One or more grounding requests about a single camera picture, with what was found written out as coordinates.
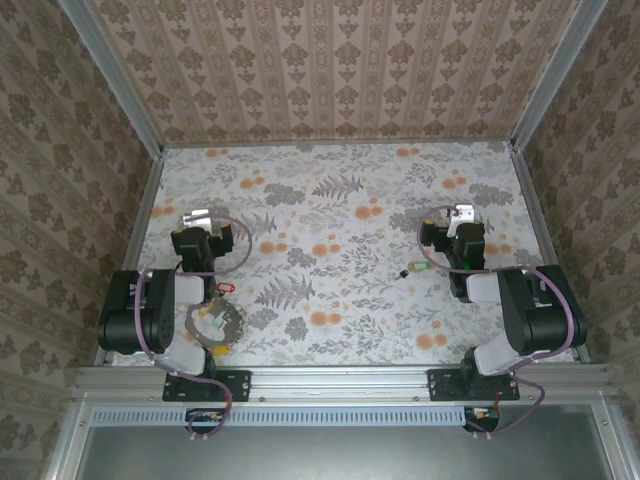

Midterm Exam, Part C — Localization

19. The steel keyring disc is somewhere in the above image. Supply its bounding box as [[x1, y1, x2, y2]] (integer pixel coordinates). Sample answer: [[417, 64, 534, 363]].
[[184, 294, 250, 347]]

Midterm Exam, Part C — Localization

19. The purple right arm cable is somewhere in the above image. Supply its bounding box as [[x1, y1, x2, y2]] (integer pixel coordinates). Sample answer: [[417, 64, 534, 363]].
[[417, 204, 581, 439]]

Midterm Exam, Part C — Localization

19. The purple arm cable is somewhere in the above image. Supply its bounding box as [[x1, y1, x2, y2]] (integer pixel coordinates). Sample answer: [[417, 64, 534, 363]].
[[133, 212, 253, 441], [417, 204, 581, 439]]

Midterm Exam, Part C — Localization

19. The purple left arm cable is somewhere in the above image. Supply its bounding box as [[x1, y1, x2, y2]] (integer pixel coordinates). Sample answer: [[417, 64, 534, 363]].
[[133, 212, 253, 441]]

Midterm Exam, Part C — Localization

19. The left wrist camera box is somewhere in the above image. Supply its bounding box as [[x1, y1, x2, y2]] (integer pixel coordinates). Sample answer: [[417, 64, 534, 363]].
[[181, 208, 226, 235]]

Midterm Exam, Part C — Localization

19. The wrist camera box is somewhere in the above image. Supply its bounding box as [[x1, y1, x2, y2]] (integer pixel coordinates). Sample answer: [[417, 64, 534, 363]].
[[181, 208, 226, 235], [448, 203, 476, 227]]

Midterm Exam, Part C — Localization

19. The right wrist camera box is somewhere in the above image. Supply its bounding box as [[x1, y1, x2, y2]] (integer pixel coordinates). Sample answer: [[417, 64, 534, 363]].
[[448, 203, 476, 227]]

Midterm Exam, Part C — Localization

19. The aluminium side rail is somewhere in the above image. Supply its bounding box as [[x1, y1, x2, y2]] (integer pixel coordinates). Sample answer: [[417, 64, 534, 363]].
[[512, 149, 591, 364], [92, 149, 164, 366]]

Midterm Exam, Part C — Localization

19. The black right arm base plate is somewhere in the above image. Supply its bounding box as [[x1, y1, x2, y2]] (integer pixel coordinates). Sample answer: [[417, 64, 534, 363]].
[[427, 368, 521, 402]]

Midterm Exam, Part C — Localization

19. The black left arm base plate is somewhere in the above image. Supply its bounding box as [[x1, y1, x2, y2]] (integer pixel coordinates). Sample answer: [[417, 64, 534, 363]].
[[162, 368, 252, 402]]

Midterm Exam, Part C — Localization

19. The aluminium cross rail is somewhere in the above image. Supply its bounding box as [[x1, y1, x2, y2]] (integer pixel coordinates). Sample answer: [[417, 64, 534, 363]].
[[74, 364, 614, 406]]

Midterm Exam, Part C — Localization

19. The aluminium corner post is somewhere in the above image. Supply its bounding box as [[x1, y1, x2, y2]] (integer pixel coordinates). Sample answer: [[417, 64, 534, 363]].
[[509, 0, 601, 151], [57, 0, 166, 156]]

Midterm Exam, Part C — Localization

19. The slotted grey cable duct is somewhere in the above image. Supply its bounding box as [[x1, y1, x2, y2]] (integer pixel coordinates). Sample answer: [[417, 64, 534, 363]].
[[92, 405, 469, 427]]

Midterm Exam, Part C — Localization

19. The aluminium outer frame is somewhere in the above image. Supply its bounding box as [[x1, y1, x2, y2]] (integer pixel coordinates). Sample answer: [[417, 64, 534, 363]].
[[42, 394, 632, 480]]

